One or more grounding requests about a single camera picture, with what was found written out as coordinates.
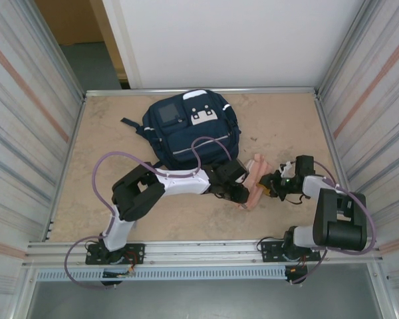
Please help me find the brown wooden board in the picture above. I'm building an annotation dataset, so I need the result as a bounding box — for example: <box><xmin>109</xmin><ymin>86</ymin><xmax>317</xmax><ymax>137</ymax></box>
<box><xmin>35</xmin><ymin>0</ymin><xmax>106</xmax><ymax>46</ymax></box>

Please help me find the navy blue backpack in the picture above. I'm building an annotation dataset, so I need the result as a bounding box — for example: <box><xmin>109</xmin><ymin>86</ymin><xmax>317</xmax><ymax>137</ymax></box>
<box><xmin>120</xmin><ymin>88</ymin><xmax>242</xmax><ymax>170</ymax></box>

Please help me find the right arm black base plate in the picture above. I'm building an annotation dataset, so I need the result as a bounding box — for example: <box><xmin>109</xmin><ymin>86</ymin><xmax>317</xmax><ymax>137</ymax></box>
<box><xmin>261</xmin><ymin>239</ymin><xmax>321</xmax><ymax>263</ymax></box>

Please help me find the aluminium table edge bar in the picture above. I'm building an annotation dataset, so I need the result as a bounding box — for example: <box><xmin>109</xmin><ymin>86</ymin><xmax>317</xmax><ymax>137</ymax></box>
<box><xmin>84</xmin><ymin>86</ymin><xmax>320</xmax><ymax>98</ymax></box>

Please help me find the aluminium mounting rail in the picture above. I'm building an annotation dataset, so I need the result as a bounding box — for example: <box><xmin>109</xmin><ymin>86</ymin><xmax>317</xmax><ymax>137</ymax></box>
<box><xmin>25</xmin><ymin>236</ymin><xmax>385</xmax><ymax>269</ymax></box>

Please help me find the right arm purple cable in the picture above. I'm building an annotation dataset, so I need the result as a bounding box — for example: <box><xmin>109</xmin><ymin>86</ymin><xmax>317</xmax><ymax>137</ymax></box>
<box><xmin>287</xmin><ymin>161</ymin><xmax>377</xmax><ymax>286</ymax></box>

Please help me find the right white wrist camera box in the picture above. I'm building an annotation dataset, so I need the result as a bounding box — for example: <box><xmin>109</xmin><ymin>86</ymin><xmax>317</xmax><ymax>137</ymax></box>
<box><xmin>278</xmin><ymin>160</ymin><xmax>294</xmax><ymax>179</ymax></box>

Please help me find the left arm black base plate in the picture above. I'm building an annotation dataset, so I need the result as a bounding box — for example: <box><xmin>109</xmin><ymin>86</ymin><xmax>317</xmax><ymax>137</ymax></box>
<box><xmin>85</xmin><ymin>243</ymin><xmax>146</xmax><ymax>266</ymax></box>

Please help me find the pink striped pencil case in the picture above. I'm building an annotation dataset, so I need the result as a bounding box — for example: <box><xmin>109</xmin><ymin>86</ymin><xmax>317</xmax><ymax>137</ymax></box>
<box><xmin>237</xmin><ymin>152</ymin><xmax>274</xmax><ymax>213</ymax></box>

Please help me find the aluminium frame post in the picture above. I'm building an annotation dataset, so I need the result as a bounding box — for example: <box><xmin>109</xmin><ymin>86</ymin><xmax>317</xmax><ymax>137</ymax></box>
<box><xmin>33</xmin><ymin>0</ymin><xmax>87</xmax><ymax>100</ymax></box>
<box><xmin>317</xmin><ymin>0</ymin><xmax>386</xmax><ymax>97</ymax></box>

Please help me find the red black wire bundle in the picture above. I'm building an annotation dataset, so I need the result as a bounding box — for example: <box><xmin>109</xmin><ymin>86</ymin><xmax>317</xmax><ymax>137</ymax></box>
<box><xmin>285</xmin><ymin>254</ymin><xmax>310</xmax><ymax>276</ymax></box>
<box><xmin>102</xmin><ymin>252</ymin><xmax>144</xmax><ymax>278</ymax></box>

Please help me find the grey slotted cable duct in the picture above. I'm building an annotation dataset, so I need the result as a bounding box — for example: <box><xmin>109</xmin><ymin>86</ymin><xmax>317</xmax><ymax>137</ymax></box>
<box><xmin>35</xmin><ymin>267</ymin><xmax>289</xmax><ymax>282</ymax></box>

